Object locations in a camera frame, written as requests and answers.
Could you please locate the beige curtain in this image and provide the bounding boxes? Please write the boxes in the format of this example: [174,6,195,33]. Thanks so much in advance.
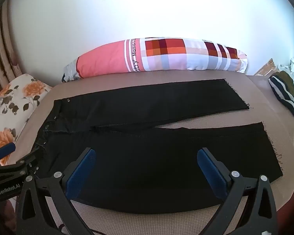
[0,0,24,89]

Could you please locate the wooden bed headboard corner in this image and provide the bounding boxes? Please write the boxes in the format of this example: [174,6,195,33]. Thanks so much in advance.
[253,58,275,76]

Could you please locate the striped dark green garment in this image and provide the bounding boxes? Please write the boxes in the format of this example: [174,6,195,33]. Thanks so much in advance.
[268,71,294,124]

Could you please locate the beige woven bed mat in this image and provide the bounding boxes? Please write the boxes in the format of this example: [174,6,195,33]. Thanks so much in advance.
[8,75,294,235]

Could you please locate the long plaid pink pillow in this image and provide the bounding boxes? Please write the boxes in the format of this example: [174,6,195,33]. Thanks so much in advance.
[62,37,249,82]

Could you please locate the white floral pillow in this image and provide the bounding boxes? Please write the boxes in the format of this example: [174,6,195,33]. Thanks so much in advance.
[0,73,53,167]

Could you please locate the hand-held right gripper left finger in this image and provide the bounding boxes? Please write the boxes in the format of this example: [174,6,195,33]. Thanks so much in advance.
[16,147,96,235]

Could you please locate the person's left forearm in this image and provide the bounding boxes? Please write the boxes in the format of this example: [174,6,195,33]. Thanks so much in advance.
[0,198,17,235]

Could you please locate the black pants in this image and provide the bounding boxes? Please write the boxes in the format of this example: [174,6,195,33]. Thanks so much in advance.
[34,79,283,207]

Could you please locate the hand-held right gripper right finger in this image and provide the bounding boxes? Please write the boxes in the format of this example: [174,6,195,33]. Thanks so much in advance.
[197,147,280,235]

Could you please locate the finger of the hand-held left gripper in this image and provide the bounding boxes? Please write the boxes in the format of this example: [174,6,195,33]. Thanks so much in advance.
[0,142,16,167]
[13,145,45,176]

